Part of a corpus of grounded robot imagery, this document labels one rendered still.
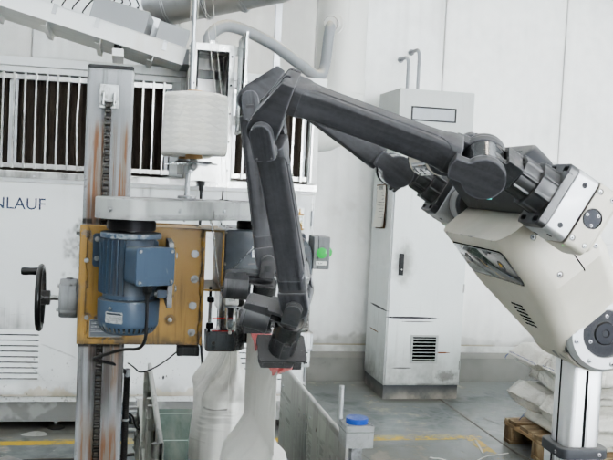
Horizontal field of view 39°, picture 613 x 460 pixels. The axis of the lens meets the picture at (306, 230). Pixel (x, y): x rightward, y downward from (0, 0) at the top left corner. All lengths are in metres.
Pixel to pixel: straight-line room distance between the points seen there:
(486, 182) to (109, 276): 1.03
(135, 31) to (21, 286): 1.55
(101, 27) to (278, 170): 3.27
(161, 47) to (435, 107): 2.20
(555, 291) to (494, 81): 5.33
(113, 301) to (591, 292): 1.10
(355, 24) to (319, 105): 4.15
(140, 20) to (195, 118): 2.72
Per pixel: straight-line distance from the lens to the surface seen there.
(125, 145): 2.39
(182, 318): 2.37
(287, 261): 1.66
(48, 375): 5.19
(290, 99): 1.49
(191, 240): 2.34
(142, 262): 2.07
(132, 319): 2.15
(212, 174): 4.57
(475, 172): 1.49
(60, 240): 5.08
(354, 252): 6.60
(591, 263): 1.74
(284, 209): 1.60
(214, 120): 2.16
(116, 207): 2.12
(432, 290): 6.18
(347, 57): 5.57
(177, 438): 3.80
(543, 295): 1.72
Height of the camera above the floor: 1.47
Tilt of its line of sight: 3 degrees down
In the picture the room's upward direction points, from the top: 3 degrees clockwise
